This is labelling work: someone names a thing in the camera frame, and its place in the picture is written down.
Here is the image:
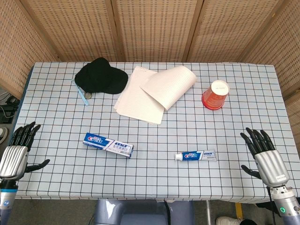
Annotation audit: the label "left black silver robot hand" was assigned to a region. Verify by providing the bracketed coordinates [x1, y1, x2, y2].
[0, 121, 51, 181]

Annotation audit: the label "white shoe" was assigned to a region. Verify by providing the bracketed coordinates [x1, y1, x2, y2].
[215, 216, 242, 225]

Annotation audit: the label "black cable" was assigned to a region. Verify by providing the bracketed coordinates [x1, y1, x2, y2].
[163, 201, 171, 225]

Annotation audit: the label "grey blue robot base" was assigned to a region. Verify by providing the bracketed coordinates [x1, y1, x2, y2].
[92, 199, 195, 225]

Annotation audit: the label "blue checked tablecloth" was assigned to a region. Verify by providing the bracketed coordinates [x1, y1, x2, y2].
[15, 61, 300, 204]

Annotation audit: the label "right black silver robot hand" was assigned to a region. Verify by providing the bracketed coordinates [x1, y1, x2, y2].
[240, 127, 292, 188]

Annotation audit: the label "black baseball cap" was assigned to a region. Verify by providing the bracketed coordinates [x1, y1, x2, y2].
[75, 57, 129, 95]

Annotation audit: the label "blue white toothpaste tube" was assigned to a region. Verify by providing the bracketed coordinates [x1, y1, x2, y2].
[174, 150, 218, 162]

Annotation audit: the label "tangled floor cables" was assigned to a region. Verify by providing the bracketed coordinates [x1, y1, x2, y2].
[0, 89, 20, 125]

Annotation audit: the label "upturned orange paper cup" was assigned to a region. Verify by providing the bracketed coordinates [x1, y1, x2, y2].
[202, 80, 230, 110]

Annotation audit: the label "blue toothpaste carton box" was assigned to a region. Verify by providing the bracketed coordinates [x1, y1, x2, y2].
[83, 132, 135, 159]

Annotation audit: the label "open lined paper notebook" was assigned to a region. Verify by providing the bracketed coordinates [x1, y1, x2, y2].
[113, 65, 197, 125]

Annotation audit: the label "woven rattan screen panel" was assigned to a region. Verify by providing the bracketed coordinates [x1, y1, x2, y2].
[105, 0, 204, 63]
[20, 0, 125, 63]
[186, 0, 285, 63]
[0, 0, 58, 100]
[242, 0, 300, 98]
[283, 90, 300, 147]

